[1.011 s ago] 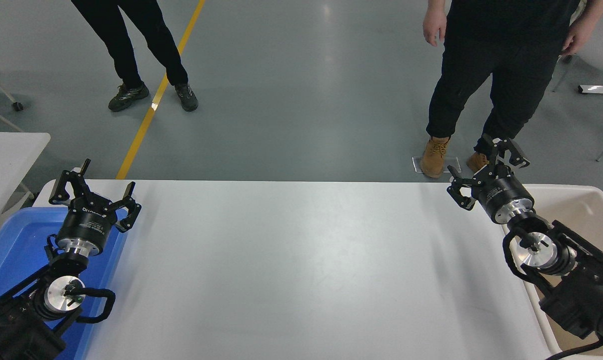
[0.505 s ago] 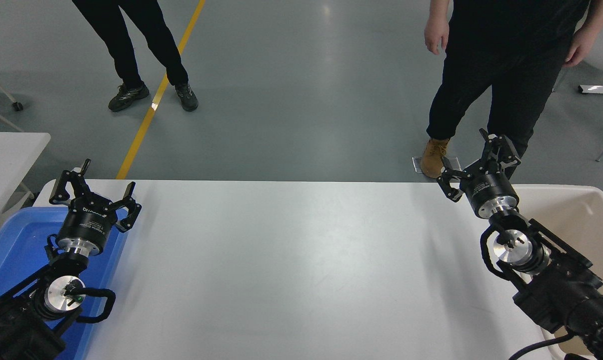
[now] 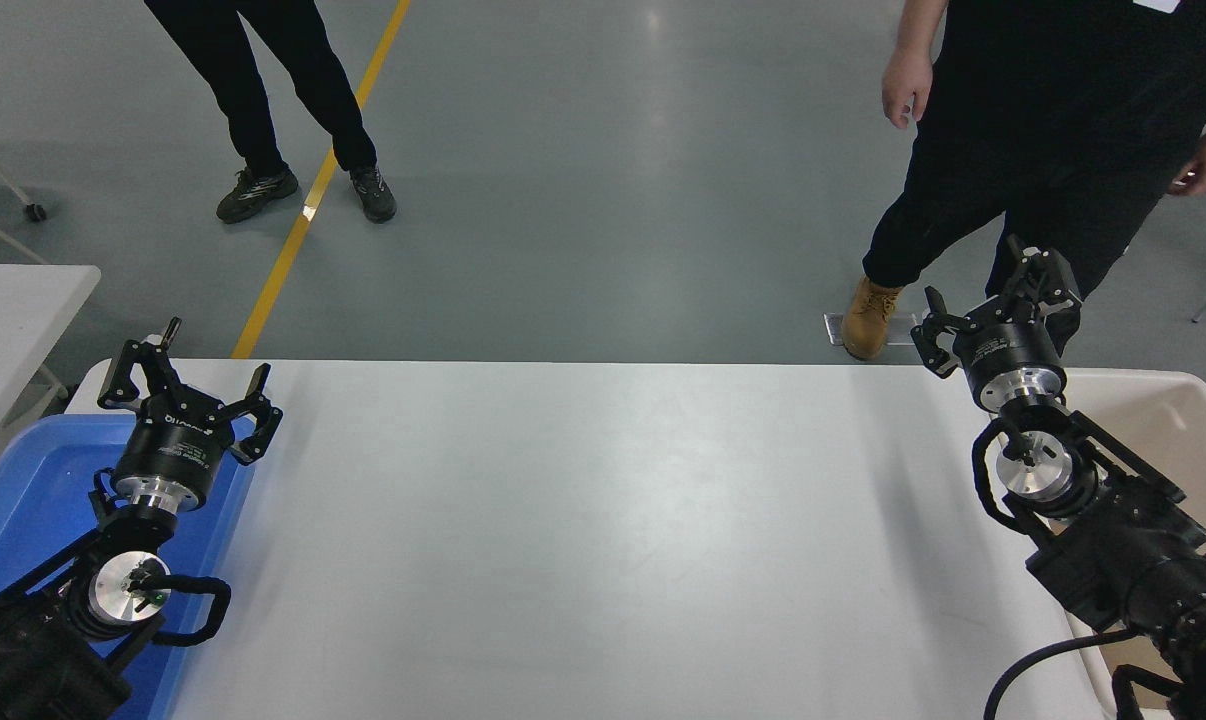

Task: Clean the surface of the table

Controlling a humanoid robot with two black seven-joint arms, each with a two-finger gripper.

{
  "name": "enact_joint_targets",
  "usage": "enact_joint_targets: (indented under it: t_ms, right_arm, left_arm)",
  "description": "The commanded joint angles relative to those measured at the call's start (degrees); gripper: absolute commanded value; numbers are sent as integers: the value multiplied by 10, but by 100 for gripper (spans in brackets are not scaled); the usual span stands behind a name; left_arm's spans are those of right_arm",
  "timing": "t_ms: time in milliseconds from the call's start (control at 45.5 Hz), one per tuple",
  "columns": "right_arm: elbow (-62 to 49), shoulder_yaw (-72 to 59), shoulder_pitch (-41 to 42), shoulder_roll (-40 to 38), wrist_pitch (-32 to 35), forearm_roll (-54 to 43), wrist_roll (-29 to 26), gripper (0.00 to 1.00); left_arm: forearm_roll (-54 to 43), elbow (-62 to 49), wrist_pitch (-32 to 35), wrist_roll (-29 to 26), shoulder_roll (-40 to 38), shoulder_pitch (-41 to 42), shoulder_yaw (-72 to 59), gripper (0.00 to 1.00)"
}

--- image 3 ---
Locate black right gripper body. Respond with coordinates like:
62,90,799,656
956,305,1067,406

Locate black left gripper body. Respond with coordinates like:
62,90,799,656
115,393,236,491

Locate person's right hand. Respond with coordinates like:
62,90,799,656
881,45,935,132

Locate white side table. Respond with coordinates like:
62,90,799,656
0,264,102,441

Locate blue plastic tray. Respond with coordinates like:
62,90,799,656
0,413,259,720

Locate yellow floor tape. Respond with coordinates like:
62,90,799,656
230,0,413,360

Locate person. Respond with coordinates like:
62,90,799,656
840,0,1206,362
143,0,398,226

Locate chair base with castor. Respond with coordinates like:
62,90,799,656
0,125,48,263

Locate large pale bin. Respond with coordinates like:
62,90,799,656
1058,369,1206,720

